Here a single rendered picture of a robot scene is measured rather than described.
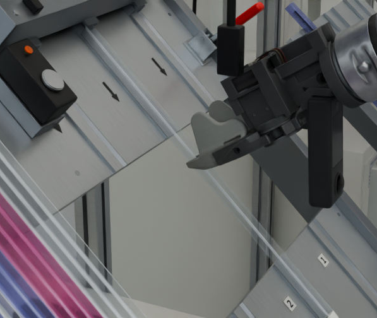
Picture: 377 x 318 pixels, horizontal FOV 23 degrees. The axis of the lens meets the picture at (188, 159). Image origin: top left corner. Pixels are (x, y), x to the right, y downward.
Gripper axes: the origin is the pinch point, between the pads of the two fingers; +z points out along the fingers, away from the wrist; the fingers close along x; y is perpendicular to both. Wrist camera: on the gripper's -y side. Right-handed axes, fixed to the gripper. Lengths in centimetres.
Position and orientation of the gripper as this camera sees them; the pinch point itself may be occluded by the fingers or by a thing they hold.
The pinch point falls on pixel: (204, 163)
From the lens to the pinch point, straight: 100.3
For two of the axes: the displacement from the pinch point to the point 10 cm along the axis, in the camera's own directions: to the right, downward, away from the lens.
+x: -4.5, 3.3, -8.3
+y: -4.9, -8.7, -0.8
